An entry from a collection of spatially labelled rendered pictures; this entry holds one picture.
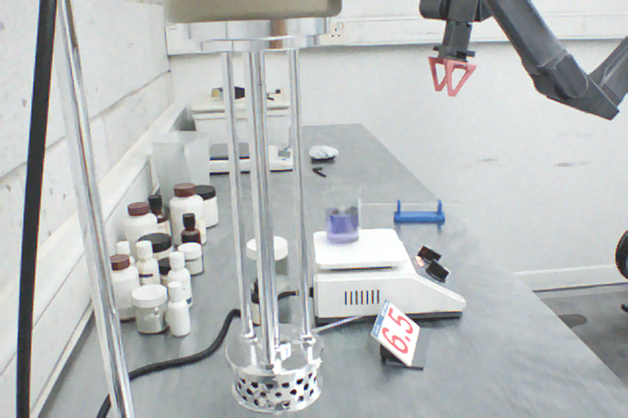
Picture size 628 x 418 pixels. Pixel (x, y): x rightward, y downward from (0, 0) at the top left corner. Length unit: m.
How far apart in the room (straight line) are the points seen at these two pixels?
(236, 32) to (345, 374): 0.47
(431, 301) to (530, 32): 0.45
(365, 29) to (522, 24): 1.24
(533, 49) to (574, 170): 1.63
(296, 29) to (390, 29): 1.88
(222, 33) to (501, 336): 0.58
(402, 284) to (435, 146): 1.59
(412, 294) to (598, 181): 1.94
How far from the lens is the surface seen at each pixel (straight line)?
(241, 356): 0.42
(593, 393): 0.72
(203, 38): 0.33
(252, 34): 0.32
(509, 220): 2.55
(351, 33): 2.18
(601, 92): 1.06
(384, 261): 0.78
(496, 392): 0.69
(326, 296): 0.78
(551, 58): 1.01
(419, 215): 1.19
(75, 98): 0.38
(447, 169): 2.39
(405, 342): 0.74
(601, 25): 2.50
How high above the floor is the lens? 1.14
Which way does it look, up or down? 18 degrees down
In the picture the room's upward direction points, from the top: 2 degrees counter-clockwise
